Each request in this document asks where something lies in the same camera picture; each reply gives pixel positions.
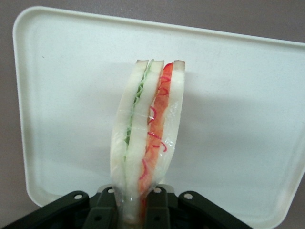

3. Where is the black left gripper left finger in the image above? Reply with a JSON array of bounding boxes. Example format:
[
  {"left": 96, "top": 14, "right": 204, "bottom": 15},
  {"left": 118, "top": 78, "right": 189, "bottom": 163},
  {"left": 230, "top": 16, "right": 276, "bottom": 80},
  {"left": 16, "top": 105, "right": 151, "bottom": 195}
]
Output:
[{"left": 0, "top": 185, "right": 122, "bottom": 229}]

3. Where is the beige plastic tray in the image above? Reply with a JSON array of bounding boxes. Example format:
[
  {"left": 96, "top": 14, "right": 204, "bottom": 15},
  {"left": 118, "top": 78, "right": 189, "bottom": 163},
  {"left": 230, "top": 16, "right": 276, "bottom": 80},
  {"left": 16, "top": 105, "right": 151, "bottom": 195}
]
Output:
[{"left": 11, "top": 6, "right": 305, "bottom": 229}]

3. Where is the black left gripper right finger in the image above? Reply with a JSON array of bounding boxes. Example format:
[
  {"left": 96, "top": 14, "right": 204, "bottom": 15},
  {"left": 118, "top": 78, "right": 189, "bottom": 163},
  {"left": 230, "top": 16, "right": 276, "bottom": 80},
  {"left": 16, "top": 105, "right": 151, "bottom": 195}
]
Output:
[{"left": 140, "top": 185, "right": 242, "bottom": 229}]

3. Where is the triangle sandwich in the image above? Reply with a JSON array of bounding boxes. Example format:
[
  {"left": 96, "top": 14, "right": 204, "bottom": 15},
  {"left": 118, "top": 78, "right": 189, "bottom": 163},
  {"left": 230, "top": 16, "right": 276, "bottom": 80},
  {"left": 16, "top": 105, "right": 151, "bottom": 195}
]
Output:
[{"left": 110, "top": 58, "right": 187, "bottom": 229}]

